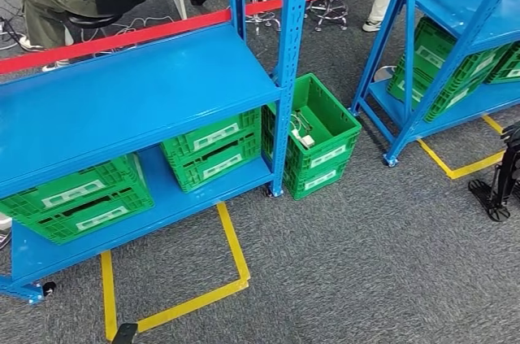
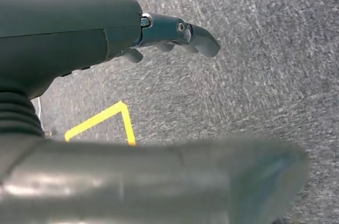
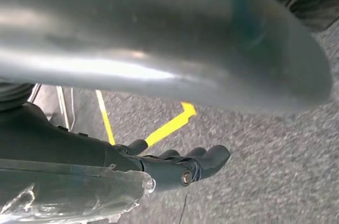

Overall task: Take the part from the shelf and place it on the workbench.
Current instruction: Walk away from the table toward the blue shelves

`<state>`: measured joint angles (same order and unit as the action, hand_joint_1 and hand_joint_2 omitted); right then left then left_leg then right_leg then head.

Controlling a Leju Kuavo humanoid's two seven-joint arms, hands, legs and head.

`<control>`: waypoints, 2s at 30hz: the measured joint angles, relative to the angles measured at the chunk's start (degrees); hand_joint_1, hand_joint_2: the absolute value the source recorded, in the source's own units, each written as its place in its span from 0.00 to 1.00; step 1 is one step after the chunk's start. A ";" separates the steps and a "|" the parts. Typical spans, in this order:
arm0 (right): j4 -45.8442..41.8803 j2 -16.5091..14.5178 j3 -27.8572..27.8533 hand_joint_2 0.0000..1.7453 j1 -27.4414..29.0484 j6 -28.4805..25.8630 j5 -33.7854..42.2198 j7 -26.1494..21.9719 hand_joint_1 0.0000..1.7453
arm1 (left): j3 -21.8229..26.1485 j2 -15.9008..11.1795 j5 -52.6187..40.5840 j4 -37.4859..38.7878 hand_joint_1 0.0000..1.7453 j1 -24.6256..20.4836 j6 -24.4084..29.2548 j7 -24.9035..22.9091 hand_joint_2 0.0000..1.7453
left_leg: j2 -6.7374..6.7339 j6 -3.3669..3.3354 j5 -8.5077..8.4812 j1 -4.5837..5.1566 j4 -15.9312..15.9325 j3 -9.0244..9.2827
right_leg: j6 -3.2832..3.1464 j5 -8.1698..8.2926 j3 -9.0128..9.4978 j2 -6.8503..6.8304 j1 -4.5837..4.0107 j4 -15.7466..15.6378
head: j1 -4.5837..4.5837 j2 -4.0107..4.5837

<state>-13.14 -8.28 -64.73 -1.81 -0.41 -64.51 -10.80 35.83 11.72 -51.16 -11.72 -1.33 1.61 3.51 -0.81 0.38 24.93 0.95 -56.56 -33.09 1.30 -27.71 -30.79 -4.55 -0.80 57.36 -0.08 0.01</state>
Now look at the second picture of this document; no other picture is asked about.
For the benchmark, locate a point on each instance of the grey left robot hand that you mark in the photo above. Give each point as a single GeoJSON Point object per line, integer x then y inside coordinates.
{"type": "Point", "coordinates": [66, 29]}

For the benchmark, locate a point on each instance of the small metal bolt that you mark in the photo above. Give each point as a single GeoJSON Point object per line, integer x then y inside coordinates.
{"type": "Point", "coordinates": [50, 133]}

